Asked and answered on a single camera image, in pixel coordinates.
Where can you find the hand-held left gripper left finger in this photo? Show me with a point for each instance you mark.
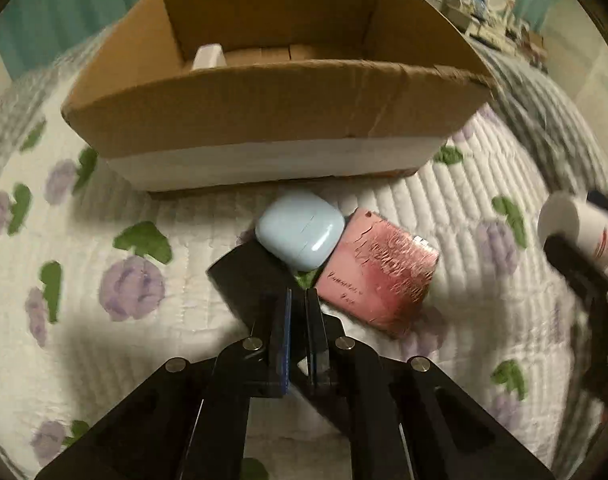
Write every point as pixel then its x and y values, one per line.
pixel 286 332

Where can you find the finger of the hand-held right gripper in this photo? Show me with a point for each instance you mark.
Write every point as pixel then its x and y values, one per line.
pixel 576 265
pixel 606 203

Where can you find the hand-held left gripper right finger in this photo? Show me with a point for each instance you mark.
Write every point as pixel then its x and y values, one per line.
pixel 311 332

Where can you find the white bottle with red label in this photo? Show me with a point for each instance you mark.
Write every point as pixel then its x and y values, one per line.
pixel 576 225

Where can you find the black case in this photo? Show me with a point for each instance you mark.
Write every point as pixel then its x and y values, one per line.
pixel 244 275

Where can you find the pink glossy box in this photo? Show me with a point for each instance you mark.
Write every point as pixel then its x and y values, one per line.
pixel 379 270

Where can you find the light blue earbuds case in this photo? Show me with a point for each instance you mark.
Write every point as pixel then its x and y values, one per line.
pixel 301 230

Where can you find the brown cardboard box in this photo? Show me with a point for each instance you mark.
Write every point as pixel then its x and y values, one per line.
pixel 284 110

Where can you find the grey patterned blanket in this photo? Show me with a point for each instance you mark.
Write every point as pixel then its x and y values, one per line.
pixel 539 105

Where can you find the white floral quilt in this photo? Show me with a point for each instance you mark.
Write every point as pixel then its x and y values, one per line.
pixel 134 240

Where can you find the white rectangular item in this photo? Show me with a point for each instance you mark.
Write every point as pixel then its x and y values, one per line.
pixel 208 56

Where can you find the teal curtain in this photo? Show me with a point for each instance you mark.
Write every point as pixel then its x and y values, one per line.
pixel 69 5

